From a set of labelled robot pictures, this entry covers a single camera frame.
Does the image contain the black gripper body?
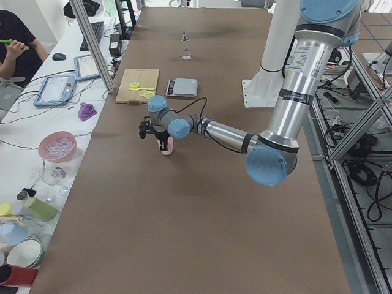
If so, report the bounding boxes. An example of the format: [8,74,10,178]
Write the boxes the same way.
[154,130,169,141]

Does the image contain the pink plastic cup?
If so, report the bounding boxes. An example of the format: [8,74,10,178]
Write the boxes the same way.
[157,137,174,156]

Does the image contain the glass sauce bottle metal cap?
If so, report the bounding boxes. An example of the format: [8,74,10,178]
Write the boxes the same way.
[181,30,192,60]

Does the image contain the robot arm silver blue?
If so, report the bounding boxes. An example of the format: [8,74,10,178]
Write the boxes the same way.
[139,1,361,186]

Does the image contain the silver digital kitchen scale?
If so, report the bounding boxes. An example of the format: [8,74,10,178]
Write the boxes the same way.
[165,78,198,97]

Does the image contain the green plastic cup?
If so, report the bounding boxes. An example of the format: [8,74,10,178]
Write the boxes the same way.
[23,197,57,222]

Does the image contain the light blue cup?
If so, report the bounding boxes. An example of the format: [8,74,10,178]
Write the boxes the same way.
[1,222,28,246]

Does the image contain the red cup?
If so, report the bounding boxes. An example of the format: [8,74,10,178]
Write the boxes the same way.
[1,264,38,287]

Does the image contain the yellow plastic knife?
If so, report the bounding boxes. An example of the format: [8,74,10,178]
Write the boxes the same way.
[128,87,155,91]

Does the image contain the lemon slice toy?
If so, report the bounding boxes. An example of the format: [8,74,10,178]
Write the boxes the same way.
[129,82,140,89]

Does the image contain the bamboo cutting board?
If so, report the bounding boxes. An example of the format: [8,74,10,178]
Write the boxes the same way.
[115,69,159,105]

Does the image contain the black power adapter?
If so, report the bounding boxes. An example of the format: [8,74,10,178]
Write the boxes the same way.
[109,34,122,57]

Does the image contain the blue teach pendant far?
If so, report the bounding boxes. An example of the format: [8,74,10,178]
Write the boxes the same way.
[73,55,100,81]

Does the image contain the blue teach pendant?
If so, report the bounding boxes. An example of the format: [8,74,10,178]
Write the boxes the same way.
[73,55,100,81]
[33,75,77,107]

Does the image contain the pink bowl with ice cubes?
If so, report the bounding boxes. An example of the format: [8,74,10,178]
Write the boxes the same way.
[38,131,77,163]

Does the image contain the blue teach pendant near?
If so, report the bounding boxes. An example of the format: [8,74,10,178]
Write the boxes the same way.
[33,75,77,107]

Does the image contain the black keyboard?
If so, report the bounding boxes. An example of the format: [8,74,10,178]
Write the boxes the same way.
[79,21,105,51]

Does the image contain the black computer mouse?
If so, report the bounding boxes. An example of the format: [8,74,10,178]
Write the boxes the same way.
[52,53,67,61]

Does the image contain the person in black shirt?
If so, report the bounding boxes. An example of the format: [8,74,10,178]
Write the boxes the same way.
[1,10,48,88]

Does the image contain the white green bowl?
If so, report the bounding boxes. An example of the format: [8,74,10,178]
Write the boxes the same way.
[7,238,44,268]

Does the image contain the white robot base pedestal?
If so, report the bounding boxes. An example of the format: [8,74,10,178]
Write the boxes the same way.
[242,0,300,108]

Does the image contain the aluminium frame post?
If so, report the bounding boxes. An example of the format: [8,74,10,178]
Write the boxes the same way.
[69,0,115,94]

